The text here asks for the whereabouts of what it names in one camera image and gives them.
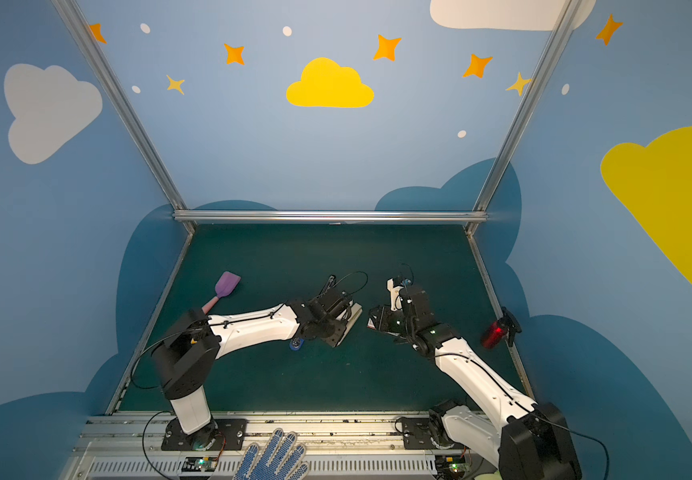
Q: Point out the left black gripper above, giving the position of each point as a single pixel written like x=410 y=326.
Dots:
x=339 y=318

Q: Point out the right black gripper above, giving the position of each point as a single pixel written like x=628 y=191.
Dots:
x=391 y=318

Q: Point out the beige black stapler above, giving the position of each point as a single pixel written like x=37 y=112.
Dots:
x=355 y=312

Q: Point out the blue black stapler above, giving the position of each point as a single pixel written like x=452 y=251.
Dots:
x=296 y=344

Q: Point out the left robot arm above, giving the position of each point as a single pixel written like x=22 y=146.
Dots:
x=185 y=356

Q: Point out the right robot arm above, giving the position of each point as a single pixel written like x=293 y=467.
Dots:
x=520 y=437

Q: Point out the purple pink spatula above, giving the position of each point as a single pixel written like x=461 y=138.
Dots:
x=226 y=284

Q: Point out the blue dotted work glove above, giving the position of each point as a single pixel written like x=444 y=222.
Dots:
x=281 y=458

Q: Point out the right controller board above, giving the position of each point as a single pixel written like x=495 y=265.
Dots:
x=450 y=468

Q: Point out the controller board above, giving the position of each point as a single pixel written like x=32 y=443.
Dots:
x=450 y=468
x=200 y=464

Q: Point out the left controller board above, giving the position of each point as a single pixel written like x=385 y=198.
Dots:
x=200 y=464

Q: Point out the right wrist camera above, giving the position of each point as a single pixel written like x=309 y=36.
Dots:
x=394 y=285

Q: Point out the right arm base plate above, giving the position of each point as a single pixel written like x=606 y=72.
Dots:
x=423 y=433

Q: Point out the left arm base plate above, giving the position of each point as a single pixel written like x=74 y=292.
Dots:
x=217 y=435

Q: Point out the aluminium rear frame bar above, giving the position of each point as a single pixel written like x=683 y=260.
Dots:
x=279 y=217

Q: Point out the right aluminium frame post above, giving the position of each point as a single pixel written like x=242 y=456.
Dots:
x=546 y=65

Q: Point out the aluminium frame post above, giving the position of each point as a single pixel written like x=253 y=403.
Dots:
x=74 y=20
x=546 y=65

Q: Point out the left aluminium frame post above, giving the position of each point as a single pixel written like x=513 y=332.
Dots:
x=74 y=20

